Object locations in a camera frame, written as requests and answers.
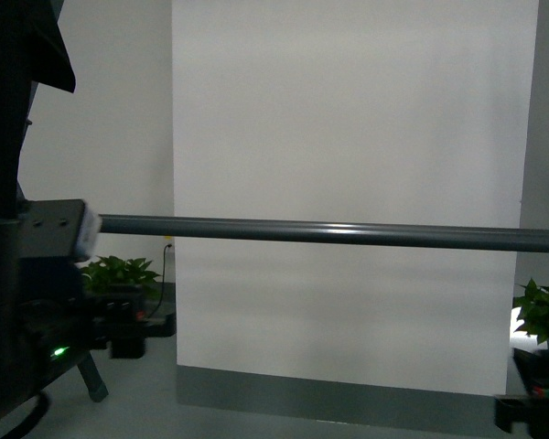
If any green potted plant left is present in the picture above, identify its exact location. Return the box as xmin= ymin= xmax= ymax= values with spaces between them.
xmin=80 ymin=255 xmax=161 ymax=299

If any green potted plant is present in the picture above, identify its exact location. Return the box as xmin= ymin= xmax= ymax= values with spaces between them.
xmin=80 ymin=255 xmax=161 ymax=299
xmin=513 ymin=278 xmax=549 ymax=345

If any black equipment base left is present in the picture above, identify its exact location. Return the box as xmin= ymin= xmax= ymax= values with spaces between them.
xmin=87 ymin=285 xmax=177 ymax=359

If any black equipment base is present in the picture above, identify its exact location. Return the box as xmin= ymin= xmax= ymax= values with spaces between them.
xmin=494 ymin=348 xmax=549 ymax=438
xmin=87 ymin=285 xmax=177 ymax=359

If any grey rack leg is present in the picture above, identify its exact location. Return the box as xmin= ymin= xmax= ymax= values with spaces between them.
xmin=77 ymin=353 xmax=109 ymax=403

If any green potted plant right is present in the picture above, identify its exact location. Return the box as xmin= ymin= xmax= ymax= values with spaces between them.
xmin=513 ymin=278 xmax=549 ymax=345

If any black equipment base right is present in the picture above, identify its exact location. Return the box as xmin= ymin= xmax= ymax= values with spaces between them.
xmin=494 ymin=348 xmax=549 ymax=438

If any black power cable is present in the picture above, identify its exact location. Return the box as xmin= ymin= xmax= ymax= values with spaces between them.
xmin=145 ymin=242 xmax=174 ymax=320

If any grey clothes hanger rail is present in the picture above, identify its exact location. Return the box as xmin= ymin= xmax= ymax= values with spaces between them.
xmin=101 ymin=214 xmax=549 ymax=253

